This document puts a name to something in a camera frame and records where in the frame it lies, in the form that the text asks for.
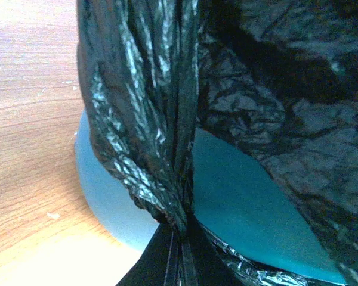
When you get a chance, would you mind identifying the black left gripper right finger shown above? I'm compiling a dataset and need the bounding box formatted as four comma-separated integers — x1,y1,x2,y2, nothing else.
181,216,242,286

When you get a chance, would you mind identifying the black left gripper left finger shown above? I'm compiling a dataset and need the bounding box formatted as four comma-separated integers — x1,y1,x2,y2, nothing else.
117,225,180,286

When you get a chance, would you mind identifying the black plastic trash bag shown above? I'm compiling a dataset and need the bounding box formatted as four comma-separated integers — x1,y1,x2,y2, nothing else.
76,1,358,285

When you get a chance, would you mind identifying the teal plastic trash bin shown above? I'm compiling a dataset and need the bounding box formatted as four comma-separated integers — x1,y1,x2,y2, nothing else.
75,114,345,285

